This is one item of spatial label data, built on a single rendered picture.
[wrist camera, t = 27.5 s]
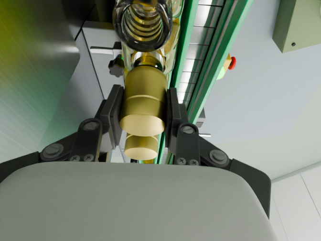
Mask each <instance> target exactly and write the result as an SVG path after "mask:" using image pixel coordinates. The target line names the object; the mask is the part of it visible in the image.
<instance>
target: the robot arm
mask: <svg viewBox="0 0 321 241"><path fill-rule="evenodd" d="M123 95H124V87H122V86H121V85H117V84H114V85H113V87H112V89H111V92H110V94H109V96H108V98H107V99H104V100H102V102H101V104H100V106H99V109H98V111H97V113H96V115H95V117H94V118H89V119H86V120H84V121H82V122H81V123H80V125H79V128H78V131H77V132H75V133H73V134H71V135H68V136H66V137H64V138H62V139H60V140H58V141H56V142H54V143H52V144H50V145H48V146H46V147H45V148H44V149H43V150H42V151H41V152H38V151H36V152H33V153H30V154H27V155H24V156H21V157H17V158H14V159H11V160H8V161H5V162H2V163H0V241H278V239H277V236H276V234H275V232H274V230H273V228H272V226H271V223H270V221H269V215H270V198H271V180H270V178H269V176H268V175H267V174H266V173H264V172H262V171H260V170H258V169H256V168H254V167H252V166H249V165H247V164H245V163H243V162H241V161H239V160H236V159H234V158H233V159H230V158H229V157H228V155H227V154H226V153H225V152H224V151H222V150H221V149H219V148H218V147H216V146H215V145H213V144H212V143H210V142H209V141H207V140H206V139H204V138H203V137H201V136H200V135H199V130H198V128H197V126H196V125H194V124H192V123H189V120H188V115H187V110H186V106H185V103H179V101H178V94H177V88H170V89H167V110H166V111H167V126H166V128H165V148H168V152H171V153H172V154H173V158H172V164H140V163H110V162H108V154H109V153H108V151H109V150H115V149H116V146H119V142H120V138H121V135H122V131H123V130H122V129H121V127H120V125H119V117H120V111H121V106H122V100H123Z"/></svg>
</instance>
